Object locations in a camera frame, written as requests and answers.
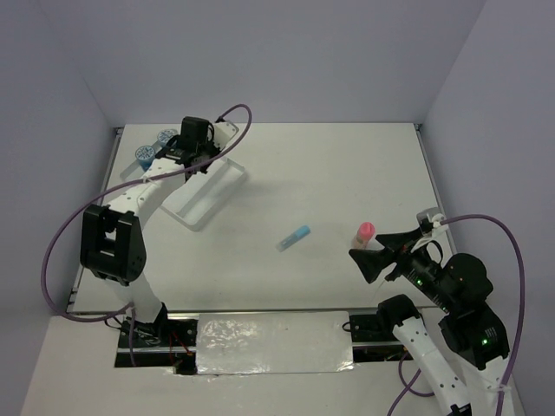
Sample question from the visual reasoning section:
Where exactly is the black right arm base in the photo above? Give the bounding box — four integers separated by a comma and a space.
342, 313, 406, 364

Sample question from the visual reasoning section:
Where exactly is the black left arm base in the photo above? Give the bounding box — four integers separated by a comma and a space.
104, 309, 199, 375

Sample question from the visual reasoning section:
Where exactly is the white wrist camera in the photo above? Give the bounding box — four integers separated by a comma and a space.
212, 121, 239, 149
411, 207, 448, 252

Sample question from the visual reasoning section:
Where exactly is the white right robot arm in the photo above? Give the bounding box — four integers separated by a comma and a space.
349, 224, 515, 415

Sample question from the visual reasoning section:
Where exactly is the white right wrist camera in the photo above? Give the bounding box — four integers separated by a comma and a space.
411, 207, 448, 252

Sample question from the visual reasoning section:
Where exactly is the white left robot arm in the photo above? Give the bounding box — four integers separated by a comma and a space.
80, 116, 221, 346

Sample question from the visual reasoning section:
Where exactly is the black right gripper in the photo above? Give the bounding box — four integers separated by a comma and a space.
347, 224, 456, 309

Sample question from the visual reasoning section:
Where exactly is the blue highlighter marker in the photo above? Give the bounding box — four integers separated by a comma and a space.
276, 225, 311, 252

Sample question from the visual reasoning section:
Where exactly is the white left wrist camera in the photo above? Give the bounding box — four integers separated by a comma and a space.
212, 121, 239, 149

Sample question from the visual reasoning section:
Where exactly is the silver foil cover plate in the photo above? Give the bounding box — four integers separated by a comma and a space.
196, 311, 354, 375

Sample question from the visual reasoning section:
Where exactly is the white compartment tray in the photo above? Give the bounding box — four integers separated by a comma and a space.
119, 146, 249, 232

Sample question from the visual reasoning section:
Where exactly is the pink capped bottle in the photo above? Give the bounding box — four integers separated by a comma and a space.
351, 222, 375, 250

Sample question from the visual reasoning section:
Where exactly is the blue slime jar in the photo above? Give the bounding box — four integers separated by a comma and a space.
134, 146, 156, 171
156, 128, 178, 149

